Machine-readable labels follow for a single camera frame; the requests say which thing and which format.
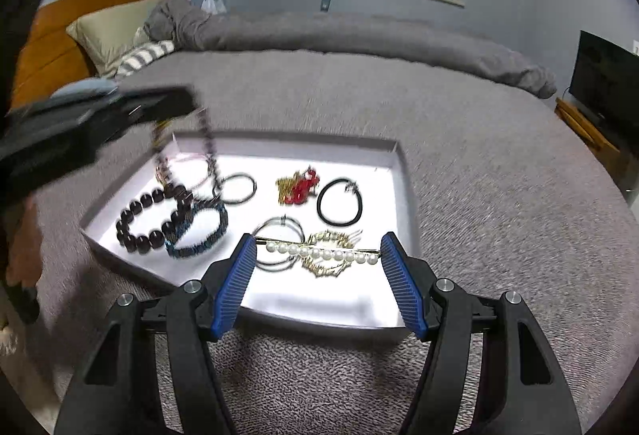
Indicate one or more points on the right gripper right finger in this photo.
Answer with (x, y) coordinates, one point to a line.
(411, 281)

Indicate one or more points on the black flat monitor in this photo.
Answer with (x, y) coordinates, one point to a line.
(605, 80)

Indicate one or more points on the olive green pillow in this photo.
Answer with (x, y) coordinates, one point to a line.
(108, 34)

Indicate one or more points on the dark ring bangle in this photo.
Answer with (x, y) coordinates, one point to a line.
(236, 189)

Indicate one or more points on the white plastic bag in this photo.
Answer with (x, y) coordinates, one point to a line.
(214, 6)

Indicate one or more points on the thin silver hoop bangle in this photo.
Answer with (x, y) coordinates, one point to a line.
(280, 246)

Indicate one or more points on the shallow white cardboard tray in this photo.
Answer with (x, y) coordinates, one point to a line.
(320, 204)

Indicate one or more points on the striped grey white pillow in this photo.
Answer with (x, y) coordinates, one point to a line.
(143, 56)

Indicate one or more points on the wooden tv stand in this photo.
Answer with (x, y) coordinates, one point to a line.
(588, 132)

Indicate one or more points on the light blue sheet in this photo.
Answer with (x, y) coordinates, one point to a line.
(92, 84)

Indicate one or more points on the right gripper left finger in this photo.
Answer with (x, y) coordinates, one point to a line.
(226, 282)

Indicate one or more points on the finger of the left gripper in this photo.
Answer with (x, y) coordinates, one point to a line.
(140, 106)

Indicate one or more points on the rolled grey duvet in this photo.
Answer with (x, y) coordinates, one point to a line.
(194, 29)

